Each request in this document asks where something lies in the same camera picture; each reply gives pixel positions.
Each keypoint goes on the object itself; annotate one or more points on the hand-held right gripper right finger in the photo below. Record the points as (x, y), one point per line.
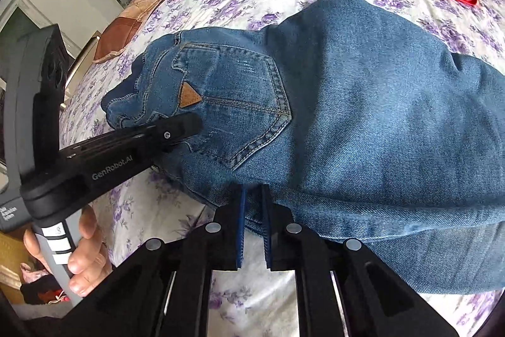
(267, 230)

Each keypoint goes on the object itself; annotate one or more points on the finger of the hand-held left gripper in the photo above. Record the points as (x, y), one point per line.
(158, 135)

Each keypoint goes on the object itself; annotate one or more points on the blue denim pants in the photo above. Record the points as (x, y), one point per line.
(335, 123)

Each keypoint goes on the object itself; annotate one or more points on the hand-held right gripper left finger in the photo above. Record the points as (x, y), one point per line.
(241, 226)

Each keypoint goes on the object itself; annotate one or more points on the purple floral bed sheet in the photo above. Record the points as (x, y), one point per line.
(244, 1)

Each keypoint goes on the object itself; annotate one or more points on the person's left hand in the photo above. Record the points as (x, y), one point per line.
(85, 254)

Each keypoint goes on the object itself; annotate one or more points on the brown patchwork cushion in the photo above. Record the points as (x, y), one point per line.
(126, 25)

